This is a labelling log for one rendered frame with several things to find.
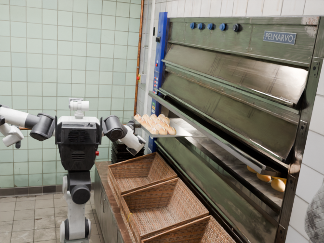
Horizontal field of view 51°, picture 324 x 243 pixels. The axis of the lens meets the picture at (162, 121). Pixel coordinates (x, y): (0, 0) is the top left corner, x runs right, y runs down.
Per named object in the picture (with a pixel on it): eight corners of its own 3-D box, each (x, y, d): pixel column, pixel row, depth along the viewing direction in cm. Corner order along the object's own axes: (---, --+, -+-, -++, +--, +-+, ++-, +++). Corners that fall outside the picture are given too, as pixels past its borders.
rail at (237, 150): (148, 92, 316) (150, 92, 317) (262, 169, 153) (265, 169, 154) (149, 90, 315) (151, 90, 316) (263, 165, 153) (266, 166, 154)
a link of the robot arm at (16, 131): (10, 140, 233) (0, 128, 223) (22, 133, 235) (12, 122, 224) (12, 146, 229) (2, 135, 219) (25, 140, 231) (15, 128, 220)
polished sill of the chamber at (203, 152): (166, 121, 330) (166, 117, 329) (288, 221, 167) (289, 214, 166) (160, 121, 328) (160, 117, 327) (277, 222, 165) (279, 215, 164)
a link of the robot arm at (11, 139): (2, 134, 234) (0, 139, 224) (17, 126, 236) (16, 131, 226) (11, 147, 238) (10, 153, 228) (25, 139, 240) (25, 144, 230)
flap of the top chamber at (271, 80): (164, 62, 313) (173, 42, 310) (298, 110, 151) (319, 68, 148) (160, 60, 311) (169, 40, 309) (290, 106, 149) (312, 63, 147)
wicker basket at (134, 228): (176, 207, 284) (179, 176, 277) (206, 248, 233) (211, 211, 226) (118, 212, 268) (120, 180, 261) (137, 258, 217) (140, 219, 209)
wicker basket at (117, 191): (155, 177, 338) (157, 151, 331) (175, 205, 287) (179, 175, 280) (106, 180, 321) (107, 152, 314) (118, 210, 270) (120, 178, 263)
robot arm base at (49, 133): (48, 145, 213) (51, 139, 204) (27, 138, 209) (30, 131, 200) (55, 125, 221) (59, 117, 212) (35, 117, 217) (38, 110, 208)
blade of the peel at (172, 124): (151, 137, 264) (152, 134, 263) (131, 118, 313) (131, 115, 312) (193, 136, 277) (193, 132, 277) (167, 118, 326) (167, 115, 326)
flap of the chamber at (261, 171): (147, 94, 316) (167, 99, 324) (260, 174, 154) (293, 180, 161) (148, 92, 316) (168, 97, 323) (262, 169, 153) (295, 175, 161)
